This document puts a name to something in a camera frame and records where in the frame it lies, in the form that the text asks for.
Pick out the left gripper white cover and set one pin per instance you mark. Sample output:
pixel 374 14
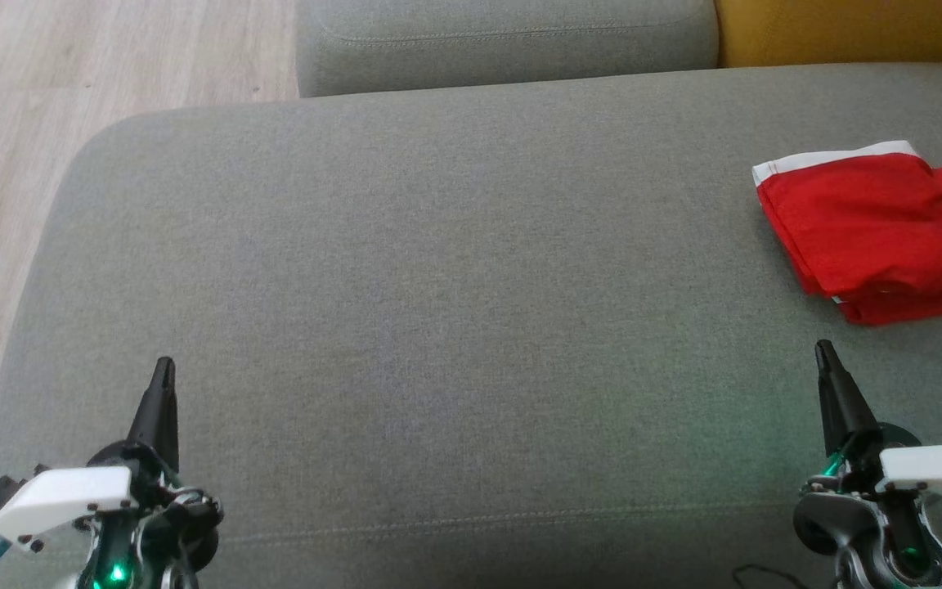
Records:
pixel 62 495

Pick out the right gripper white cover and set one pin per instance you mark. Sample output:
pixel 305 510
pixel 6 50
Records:
pixel 929 473

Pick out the red and white sports jersey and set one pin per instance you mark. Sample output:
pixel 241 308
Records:
pixel 872 229

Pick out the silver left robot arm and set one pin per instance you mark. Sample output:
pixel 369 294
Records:
pixel 123 564

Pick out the yellow cushion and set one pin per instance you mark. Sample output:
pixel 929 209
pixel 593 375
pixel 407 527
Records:
pixel 839 31

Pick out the grey sofa back cushion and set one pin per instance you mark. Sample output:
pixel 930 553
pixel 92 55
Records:
pixel 504 45

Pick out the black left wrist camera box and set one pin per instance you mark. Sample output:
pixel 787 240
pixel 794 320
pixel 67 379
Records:
pixel 1 495

